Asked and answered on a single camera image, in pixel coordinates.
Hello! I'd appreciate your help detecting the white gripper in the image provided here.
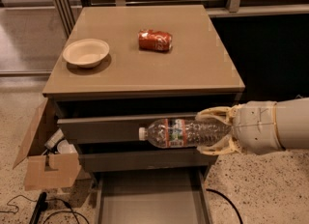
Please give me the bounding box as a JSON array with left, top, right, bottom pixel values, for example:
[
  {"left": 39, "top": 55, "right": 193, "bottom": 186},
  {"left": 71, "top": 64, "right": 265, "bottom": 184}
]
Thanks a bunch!
[{"left": 195, "top": 101, "right": 283, "bottom": 155}]

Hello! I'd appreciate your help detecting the clear plastic water bottle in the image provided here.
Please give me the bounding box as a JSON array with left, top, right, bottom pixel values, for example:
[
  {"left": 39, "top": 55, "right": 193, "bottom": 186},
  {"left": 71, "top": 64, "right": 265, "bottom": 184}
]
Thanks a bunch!
[{"left": 139, "top": 118, "right": 231, "bottom": 149}]

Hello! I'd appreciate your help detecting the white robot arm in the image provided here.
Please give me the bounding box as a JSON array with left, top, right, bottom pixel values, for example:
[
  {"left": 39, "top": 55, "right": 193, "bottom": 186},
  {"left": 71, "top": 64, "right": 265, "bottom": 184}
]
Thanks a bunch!
[{"left": 195, "top": 98, "right": 309, "bottom": 155}]

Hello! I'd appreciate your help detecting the grey bottom drawer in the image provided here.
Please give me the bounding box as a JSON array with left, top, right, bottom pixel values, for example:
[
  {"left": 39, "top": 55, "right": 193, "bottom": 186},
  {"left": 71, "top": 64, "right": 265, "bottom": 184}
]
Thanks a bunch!
[{"left": 95, "top": 168, "right": 212, "bottom": 224}]

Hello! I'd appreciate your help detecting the grey drawer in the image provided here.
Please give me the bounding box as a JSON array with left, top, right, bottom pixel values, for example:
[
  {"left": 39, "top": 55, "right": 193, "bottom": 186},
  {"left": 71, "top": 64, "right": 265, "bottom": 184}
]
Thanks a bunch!
[
  {"left": 79, "top": 148, "right": 217, "bottom": 172},
  {"left": 58, "top": 113, "right": 195, "bottom": 144},
  {"left": 95, "top": 168, "right": 212, "bottom": 224}
]

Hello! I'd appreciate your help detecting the grey middle drawer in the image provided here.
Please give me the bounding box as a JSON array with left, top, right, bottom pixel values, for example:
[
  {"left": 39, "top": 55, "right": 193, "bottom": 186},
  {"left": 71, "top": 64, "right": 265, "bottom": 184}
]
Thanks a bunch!
[{"left": 79, "top": 148, "right": 217, "bottom": 172}]

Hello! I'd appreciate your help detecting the grey top drawer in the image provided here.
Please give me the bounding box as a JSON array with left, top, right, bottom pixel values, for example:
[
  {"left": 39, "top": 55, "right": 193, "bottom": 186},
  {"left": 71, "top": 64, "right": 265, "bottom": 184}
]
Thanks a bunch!
[{"left": 58, "top": 113, "right": 195, "bottom": 144}]

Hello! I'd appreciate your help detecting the grey drawer cabinet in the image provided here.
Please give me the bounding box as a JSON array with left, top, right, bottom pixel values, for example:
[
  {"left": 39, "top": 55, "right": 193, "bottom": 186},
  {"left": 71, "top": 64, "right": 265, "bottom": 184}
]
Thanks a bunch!
[{"left": 42, "top": 4, "right": 246, "bottom": 183}]

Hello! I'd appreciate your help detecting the crushed red soda can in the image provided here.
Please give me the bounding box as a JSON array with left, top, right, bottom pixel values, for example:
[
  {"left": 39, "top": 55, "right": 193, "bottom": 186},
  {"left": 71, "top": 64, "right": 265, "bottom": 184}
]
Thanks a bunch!
[{"left": 138, "top": 29, "right": 172, "bottom": 52}]

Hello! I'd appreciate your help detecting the white paper bowl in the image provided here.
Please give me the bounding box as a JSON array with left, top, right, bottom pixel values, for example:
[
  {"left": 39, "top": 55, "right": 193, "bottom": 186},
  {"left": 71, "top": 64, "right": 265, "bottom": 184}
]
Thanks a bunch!
[{"left": 62, "top": 39, "right": 110, "bottom": 69}]

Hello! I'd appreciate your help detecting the white item in box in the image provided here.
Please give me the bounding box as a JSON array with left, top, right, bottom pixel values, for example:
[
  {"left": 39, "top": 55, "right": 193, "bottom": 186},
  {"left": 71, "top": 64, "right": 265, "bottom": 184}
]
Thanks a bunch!
[{"left": 44, "top": 129, "right": 64, "bottom": 150}]

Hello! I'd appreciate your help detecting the brown cardboard box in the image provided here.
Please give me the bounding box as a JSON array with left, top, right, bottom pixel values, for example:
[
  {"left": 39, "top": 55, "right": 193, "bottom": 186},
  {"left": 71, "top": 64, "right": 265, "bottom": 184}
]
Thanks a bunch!
[{"left": 13, "top": 99, "right": 81, "bottom": 191}]

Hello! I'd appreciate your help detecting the black power strip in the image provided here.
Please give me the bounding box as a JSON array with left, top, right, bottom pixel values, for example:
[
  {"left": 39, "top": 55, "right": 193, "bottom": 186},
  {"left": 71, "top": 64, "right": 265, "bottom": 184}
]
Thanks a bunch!
[{"left": 29, "top": 192, "right": 48, "bottom": 224}]

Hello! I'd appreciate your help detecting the black cable right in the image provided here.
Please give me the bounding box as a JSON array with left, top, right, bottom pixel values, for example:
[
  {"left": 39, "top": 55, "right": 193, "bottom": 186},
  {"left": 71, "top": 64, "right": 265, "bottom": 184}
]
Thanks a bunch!
[{"left": 206, "top": 187, "right": 244, "bottom": 224}]

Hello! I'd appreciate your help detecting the thin black cable left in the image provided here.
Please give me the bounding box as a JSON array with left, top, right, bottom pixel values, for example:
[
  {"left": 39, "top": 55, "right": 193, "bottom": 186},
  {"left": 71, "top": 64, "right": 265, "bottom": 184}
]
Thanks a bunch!
[{"left": 0, "top": 194, "right": 91, "bottom": 224}]

